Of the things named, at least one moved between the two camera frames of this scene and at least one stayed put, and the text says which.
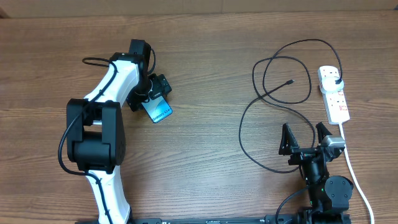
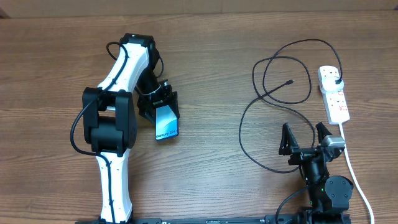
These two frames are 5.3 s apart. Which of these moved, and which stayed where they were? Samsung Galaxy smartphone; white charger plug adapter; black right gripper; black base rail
Moved: Samsung Galaxy smartphone
Stayed: black base rail; white charger plug adapter; black right gripper
